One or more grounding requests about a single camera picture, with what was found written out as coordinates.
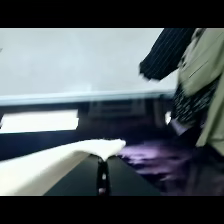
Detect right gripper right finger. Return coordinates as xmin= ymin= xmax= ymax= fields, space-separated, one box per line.
xmin=106 ymin=154 xmax=162 ymax=197

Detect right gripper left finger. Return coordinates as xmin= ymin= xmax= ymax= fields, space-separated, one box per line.
xmin=44 ymin=154 xmax=101 ymax=197

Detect cream T-shirt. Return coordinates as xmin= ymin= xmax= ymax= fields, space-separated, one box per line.
xmin=0 ymin=138 xmax=127 ymax=197

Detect black dotted garment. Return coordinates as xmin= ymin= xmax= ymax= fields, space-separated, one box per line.
xmin=169 ymin=75 xmax=221 ymax=130

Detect black pinstriped garment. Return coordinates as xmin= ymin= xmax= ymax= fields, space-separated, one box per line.
xmin=138 ymin=28 xmax=198 ymax=82

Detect olive green garment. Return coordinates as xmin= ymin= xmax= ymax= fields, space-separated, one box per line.
xmin=176 ymin=28 xmax=224 ymax=158

